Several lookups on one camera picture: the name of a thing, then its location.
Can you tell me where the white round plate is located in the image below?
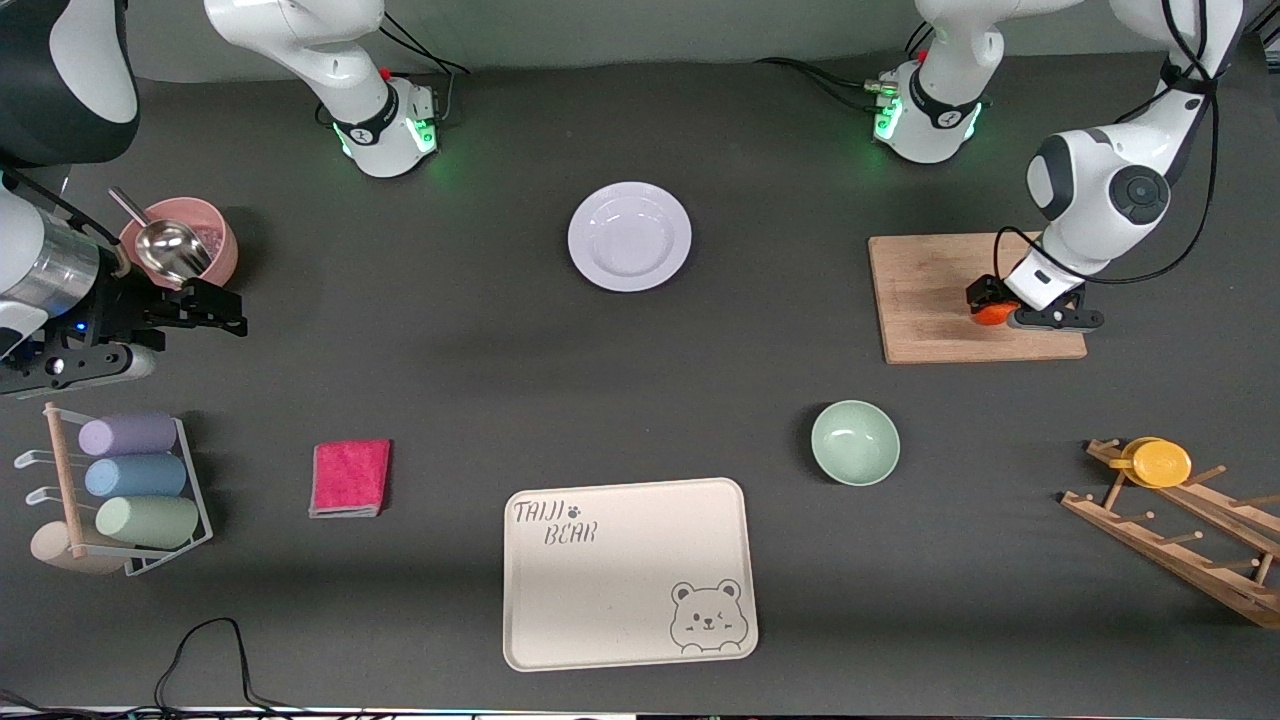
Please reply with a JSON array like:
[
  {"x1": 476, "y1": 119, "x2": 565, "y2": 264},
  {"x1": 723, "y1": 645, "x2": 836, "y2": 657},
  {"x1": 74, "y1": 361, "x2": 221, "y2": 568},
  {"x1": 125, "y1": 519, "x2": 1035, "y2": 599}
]
[{"x1": 567, "y1": 181, "x2": 693, "y2": 293}]

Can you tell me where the wooden cutting board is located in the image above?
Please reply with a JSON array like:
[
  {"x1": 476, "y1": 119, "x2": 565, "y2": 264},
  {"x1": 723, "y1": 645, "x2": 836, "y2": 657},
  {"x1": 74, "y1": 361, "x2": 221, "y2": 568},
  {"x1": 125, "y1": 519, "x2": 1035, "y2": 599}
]
[{"x1": 868, "y1": 231, "x2": 1088, "y2": 365}]

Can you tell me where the metal scoop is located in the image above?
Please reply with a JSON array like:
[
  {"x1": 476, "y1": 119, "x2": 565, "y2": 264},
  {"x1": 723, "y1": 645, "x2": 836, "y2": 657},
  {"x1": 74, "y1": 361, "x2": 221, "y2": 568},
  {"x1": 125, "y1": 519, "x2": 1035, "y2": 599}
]
[{"x1": 108, "y1": 187, "x2": 213, "y2": 286}]

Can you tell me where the pink ribbed bowl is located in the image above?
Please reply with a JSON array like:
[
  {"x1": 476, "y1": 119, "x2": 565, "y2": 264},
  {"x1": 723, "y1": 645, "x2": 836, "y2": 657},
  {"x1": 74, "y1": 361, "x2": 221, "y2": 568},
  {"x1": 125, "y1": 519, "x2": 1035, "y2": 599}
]
[{"x1": 118, "y1": 197, "x2": 239, "y2": 291}]

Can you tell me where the purple cup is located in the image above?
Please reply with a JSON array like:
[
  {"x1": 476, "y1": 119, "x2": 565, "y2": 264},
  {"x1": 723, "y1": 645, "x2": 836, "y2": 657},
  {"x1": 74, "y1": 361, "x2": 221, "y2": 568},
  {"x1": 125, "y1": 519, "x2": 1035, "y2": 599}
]
[{"x1": 78, "y1": 414, "x2": 179, "y2": 458}]

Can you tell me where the blue cup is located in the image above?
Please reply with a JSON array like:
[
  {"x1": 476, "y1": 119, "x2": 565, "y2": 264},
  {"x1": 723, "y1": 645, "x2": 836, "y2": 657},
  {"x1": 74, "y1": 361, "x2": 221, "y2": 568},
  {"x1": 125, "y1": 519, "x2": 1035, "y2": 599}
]
[{"x1": 84, "y1": 455, "x2": 188, "y2": 499}]

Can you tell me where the white rack with wooden rod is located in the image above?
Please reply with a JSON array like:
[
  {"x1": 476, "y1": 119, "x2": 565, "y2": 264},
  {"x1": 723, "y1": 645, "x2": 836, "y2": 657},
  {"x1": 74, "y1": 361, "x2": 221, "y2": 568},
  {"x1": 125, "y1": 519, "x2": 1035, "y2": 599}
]
[{"x1": 14, "y1": 402, "x2": 214, "y2": 578}]

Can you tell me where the yellow mug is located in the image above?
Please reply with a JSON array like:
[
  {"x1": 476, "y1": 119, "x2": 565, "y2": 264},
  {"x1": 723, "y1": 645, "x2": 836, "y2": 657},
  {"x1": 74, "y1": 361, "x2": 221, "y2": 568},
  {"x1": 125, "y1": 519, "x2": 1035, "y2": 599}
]
[{"x1": 1108, "y1": 437, "x2": 1193, "y2": 489}]

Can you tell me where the green bowl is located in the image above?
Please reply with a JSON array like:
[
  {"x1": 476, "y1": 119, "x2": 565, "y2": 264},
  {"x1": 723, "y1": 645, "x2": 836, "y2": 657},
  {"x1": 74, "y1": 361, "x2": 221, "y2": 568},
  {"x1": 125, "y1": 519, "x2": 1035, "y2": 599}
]
[{"x1": 810, "y1": 400, "x2": 901, "y2": 488}]

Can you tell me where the pink folded cloth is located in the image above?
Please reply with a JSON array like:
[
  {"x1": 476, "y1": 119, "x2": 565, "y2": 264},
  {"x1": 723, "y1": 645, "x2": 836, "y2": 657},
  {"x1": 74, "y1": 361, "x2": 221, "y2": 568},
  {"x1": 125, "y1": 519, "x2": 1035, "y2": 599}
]
[{"x1": 308, "y1": 439, "x2": 392, "y2": 519}]

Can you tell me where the green cup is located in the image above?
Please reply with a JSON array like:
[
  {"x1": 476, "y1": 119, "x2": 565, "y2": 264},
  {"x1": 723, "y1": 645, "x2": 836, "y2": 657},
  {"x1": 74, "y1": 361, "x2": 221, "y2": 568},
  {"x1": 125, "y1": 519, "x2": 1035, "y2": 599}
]
[{"x1": 95, "y1": 496, "x2": 200, "y2": 549}]

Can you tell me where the beige cup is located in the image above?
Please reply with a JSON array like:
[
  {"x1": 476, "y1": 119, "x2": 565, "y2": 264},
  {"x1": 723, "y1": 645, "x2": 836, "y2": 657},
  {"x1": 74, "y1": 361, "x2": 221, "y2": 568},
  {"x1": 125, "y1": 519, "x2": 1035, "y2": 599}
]
[{"x1": 30, "y1": 522, "x2": 126, "y2": 576}]

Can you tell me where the wooden mug rack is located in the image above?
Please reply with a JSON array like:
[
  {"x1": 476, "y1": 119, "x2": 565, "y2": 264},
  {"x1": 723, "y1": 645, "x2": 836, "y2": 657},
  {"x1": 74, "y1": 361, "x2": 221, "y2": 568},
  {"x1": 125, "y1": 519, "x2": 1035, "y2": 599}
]
[{"x1": 1060, "y1": 438, "x2": 1280, "y2": 629}]

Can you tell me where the cream tray with bear print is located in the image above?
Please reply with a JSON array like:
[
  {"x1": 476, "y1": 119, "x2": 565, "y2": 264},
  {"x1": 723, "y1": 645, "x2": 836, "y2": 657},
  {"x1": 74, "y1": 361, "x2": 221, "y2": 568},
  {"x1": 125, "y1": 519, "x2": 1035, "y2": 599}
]
[{"x1": 502, "y1": 477, "x2": 759, "y2": 673}]

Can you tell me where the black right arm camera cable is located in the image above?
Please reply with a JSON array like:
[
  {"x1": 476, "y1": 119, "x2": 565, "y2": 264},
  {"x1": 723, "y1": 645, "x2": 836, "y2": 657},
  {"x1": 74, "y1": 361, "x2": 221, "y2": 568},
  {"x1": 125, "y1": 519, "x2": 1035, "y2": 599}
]
[{"x1": 0, "y1": 165, "x2": 119, "y2": 246}]

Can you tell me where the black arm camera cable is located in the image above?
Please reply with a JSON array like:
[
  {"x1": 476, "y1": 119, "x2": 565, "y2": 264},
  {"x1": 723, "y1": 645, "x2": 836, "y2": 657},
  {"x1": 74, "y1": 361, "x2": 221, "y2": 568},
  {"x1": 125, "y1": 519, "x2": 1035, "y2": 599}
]
[
  {"x1": 993, "y1": 0, "x2": 1223, "y2": 291},
  {"x1": 0, "y1": 165, "x2": 119, "y2": 246}
]

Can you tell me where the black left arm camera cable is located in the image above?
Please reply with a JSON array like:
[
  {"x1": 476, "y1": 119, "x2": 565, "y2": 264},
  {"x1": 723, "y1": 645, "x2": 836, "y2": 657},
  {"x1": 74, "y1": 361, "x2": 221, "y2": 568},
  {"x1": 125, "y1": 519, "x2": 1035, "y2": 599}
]
[{"x1": 993, "y1": 0, "x2": 1223, "y2": 291}]

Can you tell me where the black cable on table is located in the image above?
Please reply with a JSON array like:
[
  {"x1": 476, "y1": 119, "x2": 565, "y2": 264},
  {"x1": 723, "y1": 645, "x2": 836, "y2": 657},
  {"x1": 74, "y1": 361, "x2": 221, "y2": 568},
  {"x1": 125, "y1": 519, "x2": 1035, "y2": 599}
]
[{"x1": 0, "y1": 617, "x2": 331, "y2": 720}]

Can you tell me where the black left arm base cable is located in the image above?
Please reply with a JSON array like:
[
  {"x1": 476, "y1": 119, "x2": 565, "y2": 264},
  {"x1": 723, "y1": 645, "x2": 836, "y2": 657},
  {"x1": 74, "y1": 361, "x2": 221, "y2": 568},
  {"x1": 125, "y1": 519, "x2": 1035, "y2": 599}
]
[{"x1": 755, "y1": 56, "x2": 883, "y2": 113}]

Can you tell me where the black arm base cable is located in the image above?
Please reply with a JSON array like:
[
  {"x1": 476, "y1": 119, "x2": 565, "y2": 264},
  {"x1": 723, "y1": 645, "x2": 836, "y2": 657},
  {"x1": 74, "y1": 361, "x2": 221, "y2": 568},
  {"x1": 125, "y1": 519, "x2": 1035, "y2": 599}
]
[
  {"x1": 380, "y1": 12, "x2": 471, "y2": 126},
  {"x1": 755, "y1": 56, "x2": 883, "y2": 113}
]

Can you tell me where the black right arm base cable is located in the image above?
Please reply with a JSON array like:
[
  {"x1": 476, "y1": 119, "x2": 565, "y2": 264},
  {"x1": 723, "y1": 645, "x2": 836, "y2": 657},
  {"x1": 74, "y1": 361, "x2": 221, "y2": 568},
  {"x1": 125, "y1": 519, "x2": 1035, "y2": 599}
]
[{"x1": 380, "y1": 12, "x2": 471, "y2": 126}]

